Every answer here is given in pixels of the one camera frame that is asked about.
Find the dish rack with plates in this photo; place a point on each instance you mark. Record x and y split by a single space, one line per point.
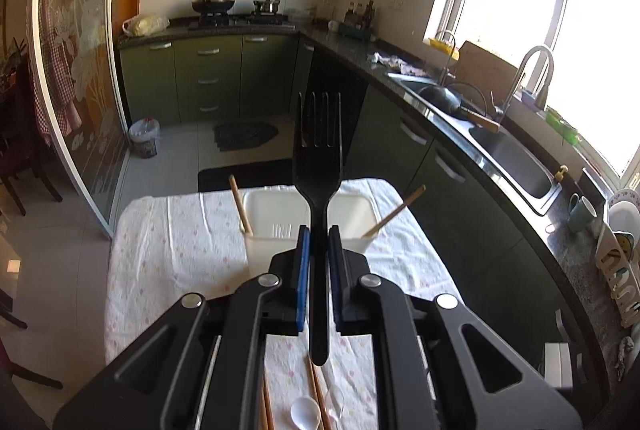
620 250

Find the wooden cutting board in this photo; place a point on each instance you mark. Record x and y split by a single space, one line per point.
487 67

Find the crumpled dish rag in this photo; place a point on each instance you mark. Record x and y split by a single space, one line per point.
395 62

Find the black floor mat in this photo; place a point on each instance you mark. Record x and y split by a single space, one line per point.
220 177

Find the dark patterned floor mat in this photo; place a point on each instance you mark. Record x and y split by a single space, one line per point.
245 137

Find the etched glass sliding door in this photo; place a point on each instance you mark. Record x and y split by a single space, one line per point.
95 60

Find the plastic bag with vegetables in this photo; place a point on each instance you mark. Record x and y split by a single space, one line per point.
145 25

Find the green mug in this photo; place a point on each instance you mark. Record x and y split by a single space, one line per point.
582 215

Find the kitchen window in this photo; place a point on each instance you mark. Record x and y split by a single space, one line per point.
575 10

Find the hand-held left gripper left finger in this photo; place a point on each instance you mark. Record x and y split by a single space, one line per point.
303 282

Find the steel cooking pot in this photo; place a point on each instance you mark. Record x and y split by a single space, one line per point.
266 6

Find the red checkered apron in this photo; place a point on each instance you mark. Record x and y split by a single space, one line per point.
55 60

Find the white plastic spoon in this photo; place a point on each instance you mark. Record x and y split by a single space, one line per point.
306 412

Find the dark wooden dining chair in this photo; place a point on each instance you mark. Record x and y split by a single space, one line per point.
20 135

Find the white floral tablecloth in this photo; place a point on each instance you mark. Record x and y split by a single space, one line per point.
175 260

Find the white plastic utensil holder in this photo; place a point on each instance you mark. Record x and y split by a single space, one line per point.
275 215

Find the steel kitchen sink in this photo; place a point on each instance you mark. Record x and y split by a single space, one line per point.
515 165

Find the yellow sink basket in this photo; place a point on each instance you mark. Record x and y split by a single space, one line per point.
442 46

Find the wooden chopstick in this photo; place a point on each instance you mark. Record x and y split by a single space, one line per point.
269 412
318 395
239 205
262 405
395 212

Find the blue sponge holder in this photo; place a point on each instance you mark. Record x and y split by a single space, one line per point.
532 101

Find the small soap pump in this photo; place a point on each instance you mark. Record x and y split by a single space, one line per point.
561 174

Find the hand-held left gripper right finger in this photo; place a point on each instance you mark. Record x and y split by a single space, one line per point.
335 282

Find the black lidded wok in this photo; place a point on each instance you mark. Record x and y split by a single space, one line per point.
213 1

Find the green kitchen base cabinets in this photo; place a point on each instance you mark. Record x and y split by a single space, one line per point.
210 75

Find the black gas stove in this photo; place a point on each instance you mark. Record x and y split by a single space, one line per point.
240 22

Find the black plastic fork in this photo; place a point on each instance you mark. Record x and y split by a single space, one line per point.
318 190

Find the small steel faucet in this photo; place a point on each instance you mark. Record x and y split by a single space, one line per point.
445 45

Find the tall steel kitchen faucet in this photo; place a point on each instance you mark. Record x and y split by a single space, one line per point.
537 60

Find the trash bin with plastic liner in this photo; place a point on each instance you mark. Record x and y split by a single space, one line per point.
145 140

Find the green plastic container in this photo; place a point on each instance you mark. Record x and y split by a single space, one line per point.
562 125

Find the clear plastic spoon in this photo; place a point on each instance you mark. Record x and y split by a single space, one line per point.
336 402

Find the group of condiment bottles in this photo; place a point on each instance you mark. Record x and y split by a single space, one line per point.
361 15

